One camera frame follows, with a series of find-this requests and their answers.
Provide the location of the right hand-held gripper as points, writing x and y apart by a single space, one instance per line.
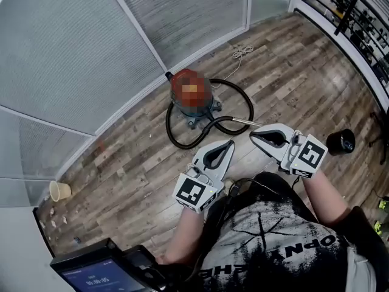
307 157

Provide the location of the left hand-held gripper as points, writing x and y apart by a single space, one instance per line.
194 192

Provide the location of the person's left forearm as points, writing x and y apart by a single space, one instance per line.
188 239

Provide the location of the person's right forearm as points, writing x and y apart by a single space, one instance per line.
325 199

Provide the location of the red vacuum cleaner body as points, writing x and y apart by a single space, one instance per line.
191 93

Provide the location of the person's black shorts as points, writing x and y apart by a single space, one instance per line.
273 187

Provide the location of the black waste bin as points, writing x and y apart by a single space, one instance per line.
338 143

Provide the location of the person's black white print shirt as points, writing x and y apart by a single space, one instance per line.
273 248

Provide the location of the black metal railing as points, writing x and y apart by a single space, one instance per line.
345 15

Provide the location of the beige paper cup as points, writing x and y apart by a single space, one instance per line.
62 191

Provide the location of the black screen device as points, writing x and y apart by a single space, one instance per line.
97 278

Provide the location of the scattered floor scraps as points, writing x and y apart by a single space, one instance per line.
53 224

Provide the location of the black device mount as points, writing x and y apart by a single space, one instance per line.
146 269

